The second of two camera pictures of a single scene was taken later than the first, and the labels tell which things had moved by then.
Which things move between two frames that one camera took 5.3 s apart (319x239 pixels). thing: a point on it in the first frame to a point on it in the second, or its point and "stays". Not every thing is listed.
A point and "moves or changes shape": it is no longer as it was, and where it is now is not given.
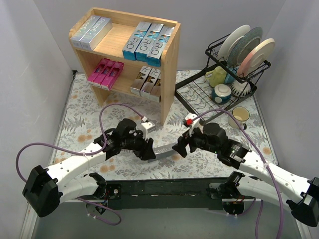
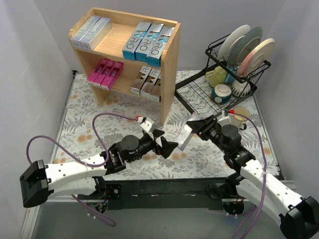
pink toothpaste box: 102,73 stays
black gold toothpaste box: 155,94 stays
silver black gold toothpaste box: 149,82 stays
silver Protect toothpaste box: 163,151 moves or changes shape
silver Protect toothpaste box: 95,35 stays
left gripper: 140,147 to 158,143
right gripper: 188,142 to 204,126
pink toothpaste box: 112,75 stays
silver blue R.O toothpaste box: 145,45 stays
